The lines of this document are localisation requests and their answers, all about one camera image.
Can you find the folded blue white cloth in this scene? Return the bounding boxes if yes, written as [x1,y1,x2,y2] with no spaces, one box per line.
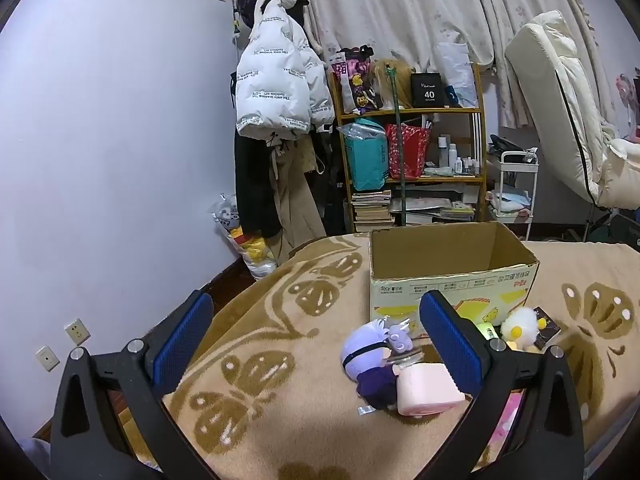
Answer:
[490,190,531,216]

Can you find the small lilac plush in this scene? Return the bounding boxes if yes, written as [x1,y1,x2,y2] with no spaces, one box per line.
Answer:
[384,322,414,356]

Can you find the white plastic bag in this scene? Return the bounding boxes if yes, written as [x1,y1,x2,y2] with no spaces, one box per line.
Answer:
[435,40,478,108]

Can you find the pink cloth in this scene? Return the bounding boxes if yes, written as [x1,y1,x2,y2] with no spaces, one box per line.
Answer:
[482,392,526,461]

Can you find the stack of books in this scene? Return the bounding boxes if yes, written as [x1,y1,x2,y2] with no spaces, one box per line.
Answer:
[350,190,393,233]

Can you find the blonde wig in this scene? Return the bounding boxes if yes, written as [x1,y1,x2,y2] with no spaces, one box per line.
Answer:
[372,58,416,109]

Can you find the cardboard box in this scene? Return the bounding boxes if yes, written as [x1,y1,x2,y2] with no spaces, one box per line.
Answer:
[369,221,540,341]

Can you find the black hanging bag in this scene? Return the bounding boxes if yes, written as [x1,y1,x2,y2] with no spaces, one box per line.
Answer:
[310,130,351,236]

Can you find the beige printed blanket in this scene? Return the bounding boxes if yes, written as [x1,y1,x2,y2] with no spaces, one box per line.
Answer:
[120,232,640,480]

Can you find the printed tote bag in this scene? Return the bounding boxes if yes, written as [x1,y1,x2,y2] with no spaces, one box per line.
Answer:
[330,46,385,115]

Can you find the beige trousers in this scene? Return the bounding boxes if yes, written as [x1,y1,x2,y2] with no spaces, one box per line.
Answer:
[267,135,328,261]

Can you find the white wall socket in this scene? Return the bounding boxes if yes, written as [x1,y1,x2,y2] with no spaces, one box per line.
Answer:
[64,317,91,346]
[35,346,61,372]

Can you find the white trolley cart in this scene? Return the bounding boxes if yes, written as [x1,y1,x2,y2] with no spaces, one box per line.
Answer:
[487,150,540,241]

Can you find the floral white curtain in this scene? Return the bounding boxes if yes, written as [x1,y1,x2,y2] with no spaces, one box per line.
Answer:
[285,0,621,131]

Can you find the pink plush block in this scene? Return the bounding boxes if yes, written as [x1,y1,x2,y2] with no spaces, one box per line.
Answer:
[396,362,467,417]

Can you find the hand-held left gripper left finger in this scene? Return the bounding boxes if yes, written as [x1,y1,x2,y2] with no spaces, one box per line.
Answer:
[49,289,221,480]

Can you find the yellow chick plush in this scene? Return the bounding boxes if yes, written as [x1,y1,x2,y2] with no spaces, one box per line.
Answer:
[500,307,541,348]

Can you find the clear plastic bag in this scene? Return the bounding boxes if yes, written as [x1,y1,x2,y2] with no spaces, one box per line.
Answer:
[337,119,386,141]

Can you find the group of white bottles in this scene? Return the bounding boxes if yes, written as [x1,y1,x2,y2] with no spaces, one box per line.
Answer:
[437,135,481,176]

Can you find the pile of papers and booklets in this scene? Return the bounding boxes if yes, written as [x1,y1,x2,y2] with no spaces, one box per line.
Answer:
[390,185,478,226]

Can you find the black item on cart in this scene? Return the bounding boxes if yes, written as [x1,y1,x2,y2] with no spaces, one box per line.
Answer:
[489,135,538,163]

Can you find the red bag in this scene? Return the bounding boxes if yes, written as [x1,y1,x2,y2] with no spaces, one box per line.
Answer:
[385,122,432,180]

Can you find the white puffer jacket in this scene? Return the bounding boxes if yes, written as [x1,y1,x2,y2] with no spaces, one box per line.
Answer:
[235,0,335,140]

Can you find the teal bag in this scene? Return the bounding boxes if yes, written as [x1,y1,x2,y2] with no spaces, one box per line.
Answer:
[345,120,390,192]

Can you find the cream folded mattress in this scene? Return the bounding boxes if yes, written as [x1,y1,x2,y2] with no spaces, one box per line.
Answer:
[504,10,640,211]

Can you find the green pole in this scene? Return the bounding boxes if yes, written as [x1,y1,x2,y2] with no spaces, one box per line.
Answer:
[387,67,408,228]

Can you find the black box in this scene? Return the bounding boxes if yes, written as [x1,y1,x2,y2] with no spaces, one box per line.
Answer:
[411,72,447,108]

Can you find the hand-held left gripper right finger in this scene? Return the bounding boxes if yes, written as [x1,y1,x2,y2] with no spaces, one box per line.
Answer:
[417,290,586,480]

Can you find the plastic bag of toys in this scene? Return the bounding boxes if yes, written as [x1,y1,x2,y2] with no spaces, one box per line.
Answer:
[209,192,278,281]

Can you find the dark green bag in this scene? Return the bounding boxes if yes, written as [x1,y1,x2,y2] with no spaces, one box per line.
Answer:
[587,210,640,251]

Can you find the black packet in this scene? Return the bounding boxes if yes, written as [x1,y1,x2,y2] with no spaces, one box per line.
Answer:
[532,306,563,351]

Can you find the purple haired plush doll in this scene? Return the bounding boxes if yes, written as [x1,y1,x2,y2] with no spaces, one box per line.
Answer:
[341,319,416,411]

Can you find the wooden shelf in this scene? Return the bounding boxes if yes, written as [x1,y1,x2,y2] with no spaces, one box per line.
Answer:
[327,62,488,236]

